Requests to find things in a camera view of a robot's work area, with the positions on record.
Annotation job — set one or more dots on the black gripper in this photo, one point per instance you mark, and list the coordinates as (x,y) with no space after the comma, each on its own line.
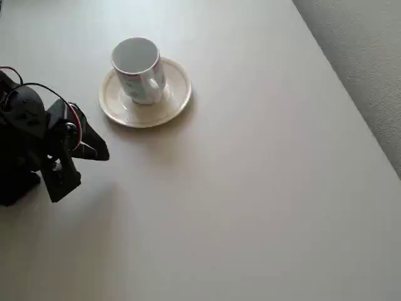
(64,147)

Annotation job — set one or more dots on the white ceramic mug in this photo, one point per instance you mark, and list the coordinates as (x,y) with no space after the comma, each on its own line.
(134,56)

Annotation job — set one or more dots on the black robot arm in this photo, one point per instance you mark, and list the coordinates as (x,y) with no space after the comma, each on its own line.
(18,144)

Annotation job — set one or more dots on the cream ceramic saucer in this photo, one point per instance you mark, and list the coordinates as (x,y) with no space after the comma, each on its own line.
(175,94)

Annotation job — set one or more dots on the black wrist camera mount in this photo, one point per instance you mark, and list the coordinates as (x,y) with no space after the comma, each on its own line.
(61,183)

